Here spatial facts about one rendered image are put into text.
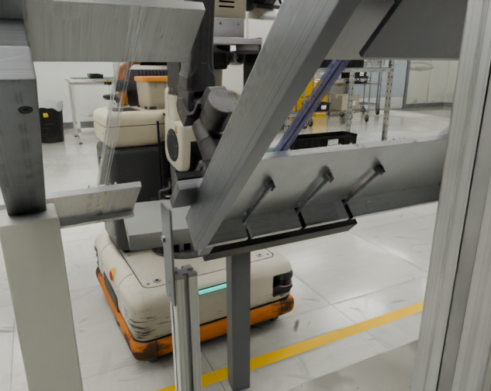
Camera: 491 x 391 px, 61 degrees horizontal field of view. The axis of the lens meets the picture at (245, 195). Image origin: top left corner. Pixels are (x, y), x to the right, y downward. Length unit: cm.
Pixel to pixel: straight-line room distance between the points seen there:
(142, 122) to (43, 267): 107
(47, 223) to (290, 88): 30
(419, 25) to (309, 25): 10
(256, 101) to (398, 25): 15
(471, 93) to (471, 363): 12
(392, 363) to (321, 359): 100
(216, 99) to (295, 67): 42
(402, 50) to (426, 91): 1064
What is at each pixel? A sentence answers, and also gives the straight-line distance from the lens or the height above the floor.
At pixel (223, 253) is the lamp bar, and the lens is 78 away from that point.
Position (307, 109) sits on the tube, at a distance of 53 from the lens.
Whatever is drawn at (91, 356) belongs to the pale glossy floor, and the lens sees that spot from 165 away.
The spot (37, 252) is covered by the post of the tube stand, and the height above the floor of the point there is 77.
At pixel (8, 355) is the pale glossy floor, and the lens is 177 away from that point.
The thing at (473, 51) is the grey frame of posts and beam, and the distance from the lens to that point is 20.
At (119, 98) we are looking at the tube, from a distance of 51.
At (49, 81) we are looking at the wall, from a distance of 724.
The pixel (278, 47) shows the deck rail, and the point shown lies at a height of 98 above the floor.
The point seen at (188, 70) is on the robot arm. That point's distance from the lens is 85.
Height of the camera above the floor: 97
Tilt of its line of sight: 17 degrees down
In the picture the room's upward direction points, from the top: straight up
